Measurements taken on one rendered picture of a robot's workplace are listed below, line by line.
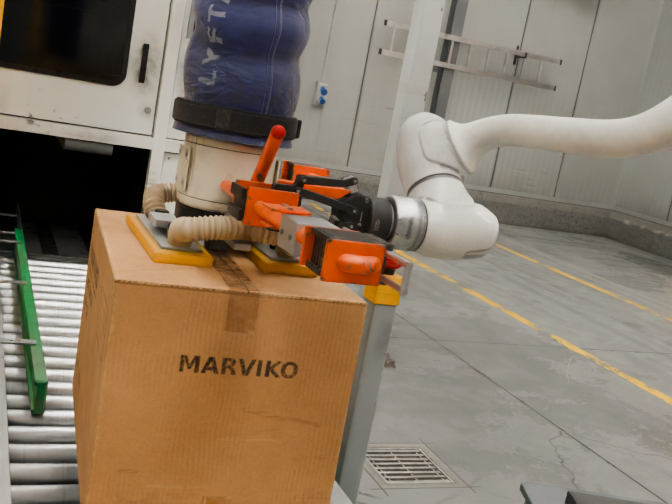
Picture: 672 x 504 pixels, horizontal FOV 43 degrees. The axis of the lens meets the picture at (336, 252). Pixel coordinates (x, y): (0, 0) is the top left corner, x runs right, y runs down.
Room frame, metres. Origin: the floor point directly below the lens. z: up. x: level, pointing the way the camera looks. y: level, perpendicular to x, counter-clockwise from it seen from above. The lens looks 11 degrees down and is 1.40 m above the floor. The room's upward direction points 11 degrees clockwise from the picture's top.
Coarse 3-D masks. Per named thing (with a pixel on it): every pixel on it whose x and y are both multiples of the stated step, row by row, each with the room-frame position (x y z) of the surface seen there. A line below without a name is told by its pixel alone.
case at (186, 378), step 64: (128, 256) 1.36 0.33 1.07; (128, 320) 1.20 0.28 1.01; (192, 320) 1.24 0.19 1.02; (256, 320) 1.27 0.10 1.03; (320, 320) 1.31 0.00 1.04; (128, 384) 1.21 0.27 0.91; (192, 384) 1.24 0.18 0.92; (256, 384) 1.28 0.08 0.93; (320, 384) 1.31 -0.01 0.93; (128, 448) 1.21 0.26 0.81; (192, 448) 1.25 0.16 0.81; (256, 448) 1.28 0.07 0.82; (320, 448) 1.32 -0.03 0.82
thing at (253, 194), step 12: (240, 180) 1.35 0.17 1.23; (240, 192) 1.28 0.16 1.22; (252, 192) 1.28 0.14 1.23; (264, 192) 1.28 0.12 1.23; (276, 192) 1.29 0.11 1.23; (288, 192) 1.30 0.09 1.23; (228, 204) 1.34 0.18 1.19; (240, 204) 1.30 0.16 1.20; (252, 204) 1.28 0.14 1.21; (288, 204) 1.30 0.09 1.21; (300, 204) 1.32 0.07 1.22; (240, 216) 1.28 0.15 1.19; (252, 216) 1.28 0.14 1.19
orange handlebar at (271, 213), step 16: (320, 192) 1.67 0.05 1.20; (336, 192) 1.68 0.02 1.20; (256, 208) 1.26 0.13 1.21; (272, 208) 1.19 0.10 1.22; (288, 208) 1.21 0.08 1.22; (272, 224) 1.19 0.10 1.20; (352, 256) 0.95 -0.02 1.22; (368, 256) 0.97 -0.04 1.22; (352, 272) 0.95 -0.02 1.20; (368, 272) 0.96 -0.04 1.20
